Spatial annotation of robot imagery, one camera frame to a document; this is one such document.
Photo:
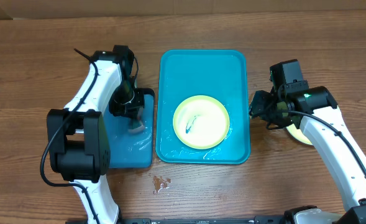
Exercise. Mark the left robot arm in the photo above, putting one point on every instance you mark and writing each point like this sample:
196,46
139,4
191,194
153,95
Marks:
78,152

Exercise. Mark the black tray with water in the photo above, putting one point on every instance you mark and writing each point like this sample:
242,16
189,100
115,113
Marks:
131,149

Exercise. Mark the teal plastic serving tray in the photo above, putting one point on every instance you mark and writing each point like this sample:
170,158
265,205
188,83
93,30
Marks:
220,74

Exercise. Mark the yellow-green plate top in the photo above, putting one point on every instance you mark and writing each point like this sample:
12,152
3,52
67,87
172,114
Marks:
201,122

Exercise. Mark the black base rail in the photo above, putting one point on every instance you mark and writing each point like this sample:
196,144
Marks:
198,221

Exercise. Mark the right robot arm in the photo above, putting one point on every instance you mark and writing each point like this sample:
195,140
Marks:
316,113

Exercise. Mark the yellow-green plate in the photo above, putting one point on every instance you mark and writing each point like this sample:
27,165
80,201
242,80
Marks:
201,122
298,135

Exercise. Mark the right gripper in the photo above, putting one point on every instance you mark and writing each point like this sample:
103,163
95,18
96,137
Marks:
260,106

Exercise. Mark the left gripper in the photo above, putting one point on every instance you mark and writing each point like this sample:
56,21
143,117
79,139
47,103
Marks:
132,112

